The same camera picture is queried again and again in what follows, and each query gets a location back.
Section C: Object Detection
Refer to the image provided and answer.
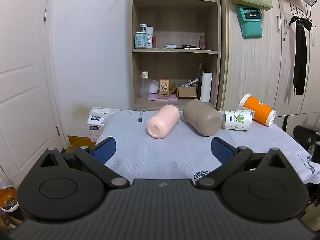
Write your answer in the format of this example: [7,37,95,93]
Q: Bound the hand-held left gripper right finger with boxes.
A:
[195,137,288,189]

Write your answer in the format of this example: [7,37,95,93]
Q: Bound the taupe cup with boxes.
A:
[183,99,223,137]

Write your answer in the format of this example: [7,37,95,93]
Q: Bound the wooden shelf unit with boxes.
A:
[128,0,223,111]

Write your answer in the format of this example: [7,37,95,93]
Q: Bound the pink flat box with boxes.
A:
[148,93,178,102]

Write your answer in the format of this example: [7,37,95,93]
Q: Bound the small floral box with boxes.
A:
[159,79,171,96]

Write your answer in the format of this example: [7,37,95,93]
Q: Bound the black equipment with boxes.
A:
[293,125,320,164]

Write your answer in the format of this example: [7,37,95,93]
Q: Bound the teal pump bottle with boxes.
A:
[134,24,147,49]

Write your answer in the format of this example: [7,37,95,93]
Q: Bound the clear bottle cream cap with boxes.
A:
[138,71,150,98]

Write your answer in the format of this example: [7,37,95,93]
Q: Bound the pink cup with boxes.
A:
[146,103,181,139]

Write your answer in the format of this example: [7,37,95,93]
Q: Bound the white stacked cups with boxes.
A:
[149,80,160,94]

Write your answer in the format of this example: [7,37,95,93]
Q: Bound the wooden wardrobe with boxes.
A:
[219,0,320,117]

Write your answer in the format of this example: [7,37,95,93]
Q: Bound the dark glass bottle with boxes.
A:
[197,63,203,93]

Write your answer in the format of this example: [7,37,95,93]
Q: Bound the white tissue pack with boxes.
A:
[87,107,118,143]

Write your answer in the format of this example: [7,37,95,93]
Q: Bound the white paper roll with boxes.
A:
[200,72,213,103]

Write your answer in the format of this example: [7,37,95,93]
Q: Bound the white floral paper cup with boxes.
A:
[222,109,253,132]

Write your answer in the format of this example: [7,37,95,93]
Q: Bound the black ribbon bow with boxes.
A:
[288,15,313,96]

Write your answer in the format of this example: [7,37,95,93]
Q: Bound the white slim bottle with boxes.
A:
[146,26,154,49]

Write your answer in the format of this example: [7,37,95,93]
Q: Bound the orange paper cup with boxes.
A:
[239,93,277,127]

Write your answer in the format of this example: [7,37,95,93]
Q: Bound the open cardboard box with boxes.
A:
[170,82,197,99]

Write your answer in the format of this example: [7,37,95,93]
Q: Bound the teal pouch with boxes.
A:
[237,5,264,39]

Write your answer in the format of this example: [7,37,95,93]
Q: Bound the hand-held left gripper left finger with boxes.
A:
[37,137,130,188]

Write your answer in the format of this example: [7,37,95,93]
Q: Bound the white door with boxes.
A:
[0,0,68,188]

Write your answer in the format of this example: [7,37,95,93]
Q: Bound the light blue patterned tablecloth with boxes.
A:
[94,108,320,185]

